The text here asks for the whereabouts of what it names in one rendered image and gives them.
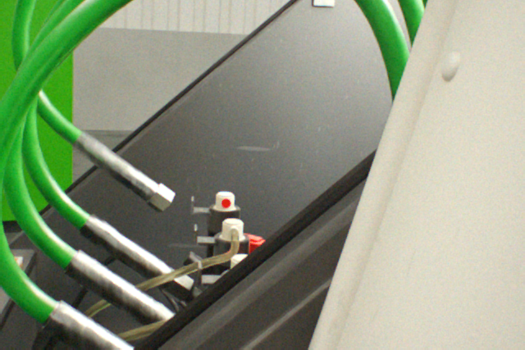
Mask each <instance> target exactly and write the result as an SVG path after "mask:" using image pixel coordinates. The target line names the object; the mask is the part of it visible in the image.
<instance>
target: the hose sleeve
mask: <svg viewBox="0 0 525 350"><path fill-rule="evenodd" d="M72 147H73V148H72V149H73V150H75V151H76V152H78V153H79V154H80V155H81V156H82V157H85V158H87V159H88V160H89V161H90V162H92V163H93V164H95V165H96V166H97V167H98V168H99V169H101V170H103V171H104V172H106V173H107V174H108V175H110V176H112V177H113V178H114V179H116V180H118V181H119V182H121V184H122V185H124V186H125V187H126V188H127V189H129V190H131V191H133V192H134V193H135V194H137V195H139V196H140V197H141V198H143V199H144V200H145V201H146V200H149V199H150V198H152V197H153V195H154V194H155V193H156V192H157V190H158V184H157V182H155V181H154V180H151V179H150V178H149V177H148V176H147V175H145V174H143V173H142V172H141V171H140V170H137V169H136V168H135V167H133V166H131V165H130V163H129V162H127V161H125V160H124V159H123V158H121V157H119V156H118V155H117V154H115V153H114V152H113V151H112V150H110V149H109V148H106V147H105V145H104V144H103V143H100V142H99V141H98V140H97V139H96V138H94V137H92V136H91V135H89V134H88V133H86V132H81V134H80V136H79V137H78V138H77V140H76V141H75V142H74V143H73V144H72Z"/></svg>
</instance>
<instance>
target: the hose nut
mask: <svg viewBox="0 0 525 350"><path fill-rule="evenodd" d="M174 195H175V193H173V192H172V191H170V190H169V189H167V188H166V187H164V186H163V185H162V184H160V185H158V190H157V192H156V193H155V194H154V195H153V197H152V198H150V199H149V200H147V202H146V204H147V205H149V206H150V207H152V208H153V209H155V210H156V211H158V212H159V213H160V212H163V211H164V210H165V209H166V208H168V207H169V206H170V204H171V199H172V198H173V197H174Z"/></svg>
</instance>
